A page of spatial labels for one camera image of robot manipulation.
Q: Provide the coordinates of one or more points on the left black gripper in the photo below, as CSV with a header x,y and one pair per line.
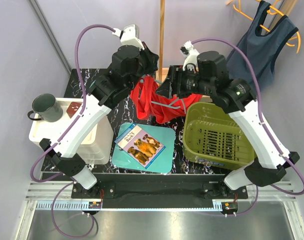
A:
x,y
152,58

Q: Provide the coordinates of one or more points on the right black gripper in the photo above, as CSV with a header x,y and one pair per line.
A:
x,y
169,87

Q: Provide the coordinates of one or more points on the red tank top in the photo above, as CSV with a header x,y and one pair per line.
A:
x,y
151,102

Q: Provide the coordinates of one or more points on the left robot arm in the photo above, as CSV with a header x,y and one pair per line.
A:
x,y
129,64

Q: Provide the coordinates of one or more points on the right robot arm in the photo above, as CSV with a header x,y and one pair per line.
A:
x,y
209,76

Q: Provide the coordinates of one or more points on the navy blue tank top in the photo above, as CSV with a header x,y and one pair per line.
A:
x,y
263,50

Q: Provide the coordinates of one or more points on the dog picture book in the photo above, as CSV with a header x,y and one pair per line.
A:
x,y
140,145

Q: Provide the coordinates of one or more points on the olive green plastic basket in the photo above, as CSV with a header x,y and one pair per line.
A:
x,y
211,137

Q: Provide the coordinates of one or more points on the teal cutting mat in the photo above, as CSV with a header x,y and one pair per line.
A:
x,y
162,164

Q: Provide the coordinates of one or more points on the brown red small block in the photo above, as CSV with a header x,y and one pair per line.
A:
x,y
73,108

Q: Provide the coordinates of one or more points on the white plastic storage box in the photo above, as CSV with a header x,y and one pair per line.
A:
x,y
95,148

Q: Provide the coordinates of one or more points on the dark green metal mug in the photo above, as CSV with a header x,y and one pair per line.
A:
x,y
45,107

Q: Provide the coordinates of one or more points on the wooden clothes rack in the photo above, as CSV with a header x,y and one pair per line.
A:
x,y
284,9

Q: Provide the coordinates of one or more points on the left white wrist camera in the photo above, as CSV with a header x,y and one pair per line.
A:
x,y
129,36

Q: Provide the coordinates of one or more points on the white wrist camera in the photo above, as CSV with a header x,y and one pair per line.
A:
x,y
129,36
190,54

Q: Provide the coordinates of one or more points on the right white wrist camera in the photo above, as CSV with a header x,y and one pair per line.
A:
x,y
190,54

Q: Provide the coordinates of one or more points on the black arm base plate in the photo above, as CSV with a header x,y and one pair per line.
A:
x,y
157,191

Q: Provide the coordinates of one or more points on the aluminium rail frame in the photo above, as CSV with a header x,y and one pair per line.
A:
x,y
269,213

